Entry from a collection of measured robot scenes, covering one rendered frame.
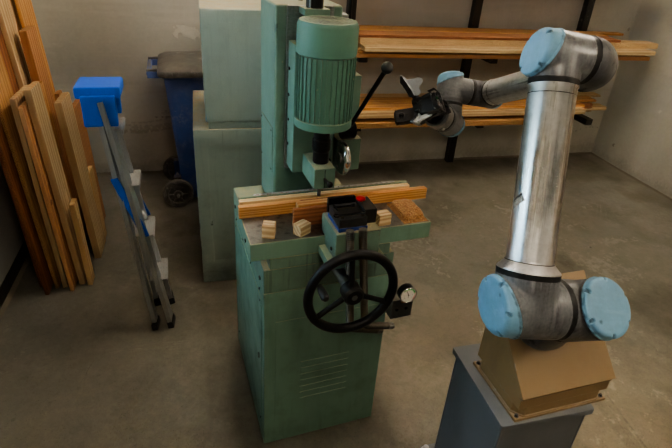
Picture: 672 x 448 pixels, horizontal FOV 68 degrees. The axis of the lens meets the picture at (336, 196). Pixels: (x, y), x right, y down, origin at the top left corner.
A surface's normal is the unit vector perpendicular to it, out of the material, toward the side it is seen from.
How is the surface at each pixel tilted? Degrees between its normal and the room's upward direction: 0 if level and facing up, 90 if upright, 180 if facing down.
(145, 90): 90
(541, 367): 45
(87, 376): 0
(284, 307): 90
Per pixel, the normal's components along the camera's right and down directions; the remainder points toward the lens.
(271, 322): 0.33, 0.46
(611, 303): 0.33, -0.29
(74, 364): 0.07, -0.88
